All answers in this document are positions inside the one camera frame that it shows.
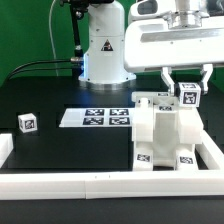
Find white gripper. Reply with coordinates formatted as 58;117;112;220
124;19;224;96

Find white tagged cube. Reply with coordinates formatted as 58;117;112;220
179;82;201;107
18;113;37;133

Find white chair back frame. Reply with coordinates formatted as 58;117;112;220
131;91;203;144

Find white chair seat block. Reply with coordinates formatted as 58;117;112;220
152;110;177;167

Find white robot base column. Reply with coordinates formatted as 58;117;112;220
79;0;136;90

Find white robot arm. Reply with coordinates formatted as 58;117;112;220
124;0;224;93

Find white left fence piece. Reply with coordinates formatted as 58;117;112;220
0;133;13;168

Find black cables at base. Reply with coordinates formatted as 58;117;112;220
5;56;84;83

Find white flat base plate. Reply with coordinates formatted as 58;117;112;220
59;108;134;128

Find grey hanging cable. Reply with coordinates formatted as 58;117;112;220
48;0;60;78

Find white L-shaped fence rail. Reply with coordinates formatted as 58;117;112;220
0;134;224;200

